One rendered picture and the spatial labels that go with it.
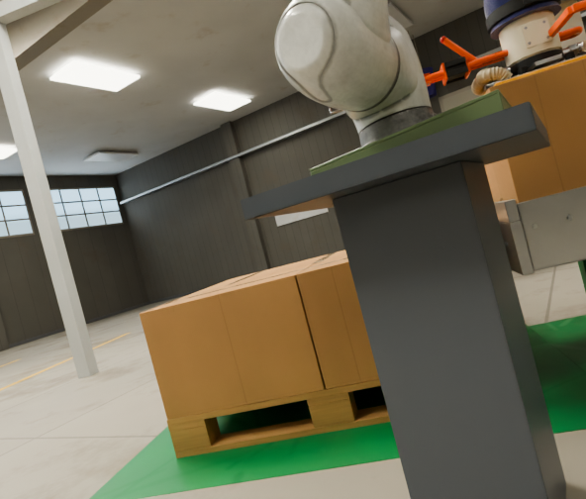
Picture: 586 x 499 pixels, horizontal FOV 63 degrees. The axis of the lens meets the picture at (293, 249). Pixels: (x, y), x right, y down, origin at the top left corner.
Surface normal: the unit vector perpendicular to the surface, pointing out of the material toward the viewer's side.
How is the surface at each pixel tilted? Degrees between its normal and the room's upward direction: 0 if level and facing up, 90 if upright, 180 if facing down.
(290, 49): 93
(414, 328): 90
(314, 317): 90
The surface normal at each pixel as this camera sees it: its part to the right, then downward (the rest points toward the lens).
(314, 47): -0.59, 0.18
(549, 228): -0.20, 0.07
